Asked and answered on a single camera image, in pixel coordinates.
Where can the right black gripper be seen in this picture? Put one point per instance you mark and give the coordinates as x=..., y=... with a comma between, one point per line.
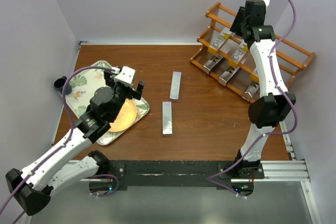
x=235, y=27

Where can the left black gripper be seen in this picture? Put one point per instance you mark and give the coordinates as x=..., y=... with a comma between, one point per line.
x=135, y=94

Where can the silver angled R&O box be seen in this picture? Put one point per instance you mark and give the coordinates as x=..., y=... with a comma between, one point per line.
x=212, y=63

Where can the silver gold R&O toothpaste box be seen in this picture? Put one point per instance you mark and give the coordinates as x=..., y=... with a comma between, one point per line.
x=254, y=76

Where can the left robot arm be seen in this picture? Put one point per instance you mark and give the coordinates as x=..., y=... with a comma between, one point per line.
x=31, y=186

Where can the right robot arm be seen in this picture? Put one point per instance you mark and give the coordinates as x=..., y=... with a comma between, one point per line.
x=274, y=101

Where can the wooden tiered shelf rack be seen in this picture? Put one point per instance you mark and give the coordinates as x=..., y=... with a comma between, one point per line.
x=292, y=58

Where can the orange round plate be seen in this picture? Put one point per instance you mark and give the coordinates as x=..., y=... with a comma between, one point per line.
x=125, y=118

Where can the floral leaf pattern tray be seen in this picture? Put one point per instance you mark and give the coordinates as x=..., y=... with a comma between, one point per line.
x=83, y=87

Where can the dark blue mug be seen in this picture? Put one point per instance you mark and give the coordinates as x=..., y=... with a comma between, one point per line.
x=60, y=83

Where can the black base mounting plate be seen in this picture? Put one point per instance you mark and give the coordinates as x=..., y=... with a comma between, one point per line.
x=184, y=174

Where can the aluminium frame rail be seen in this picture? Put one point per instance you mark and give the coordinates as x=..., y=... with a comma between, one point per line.
x=274, y=171

